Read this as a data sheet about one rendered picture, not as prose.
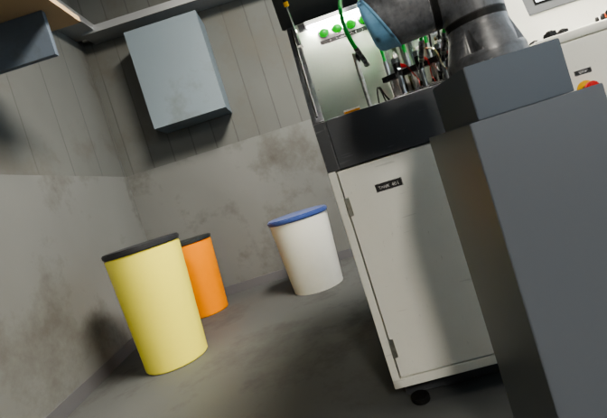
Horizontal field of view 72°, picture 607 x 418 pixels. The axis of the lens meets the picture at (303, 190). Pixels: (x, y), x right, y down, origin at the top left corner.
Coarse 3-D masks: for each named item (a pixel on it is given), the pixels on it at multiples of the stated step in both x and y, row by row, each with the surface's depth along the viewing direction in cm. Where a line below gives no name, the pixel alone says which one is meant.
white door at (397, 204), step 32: (384, 160) 129; (416, 160) 128; (352, 192) 130; (384, 192) 130; (416, 192) 129; (384, 224) 130; (416, 224) 129; (448, 224) 128; (384, 256) 130; (416, 256) 130; (448, 256) 129; (384, 288) 131; (416, 288) 130; (448, 288) 129; (384, 320) 132; (416, 320) 131; (448, 320) 130; (480, 320) 129; (416, 352) 131; (448, 352) 130; (480, 352) 130
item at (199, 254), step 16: (192, 240) 323; (208, 240) 334; (192, 256) 322; (208, 256) 330; (192, 272) 322; (208, 272) 328; (192, 288) 323; (208, 288) 326; (208, 304) 325; (224, 304) 335
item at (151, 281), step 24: (168, 240) 238; (120, 264) 227; (144, 264) 227; (168, 264) 235; (120, 288) 230; (144, 288) 227; (168, 288) 232; (144, 312) 228; (168, 312) 231; (192, 312) 243; (144, 336) 230; (168, 336) 230; (192, 336) 239; (144, 360) 235; (168, 360) 230; (192, 360) 237
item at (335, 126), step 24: (408, 96) 127; (432, 96) 127; (336, 120) 130; (360, 120) 129; (384, 120) 128; (408, 120) 128; (432, 120) 127; (336, 144) 130; (360, 144) 129; (384, 144) 129; (408, 144) 128
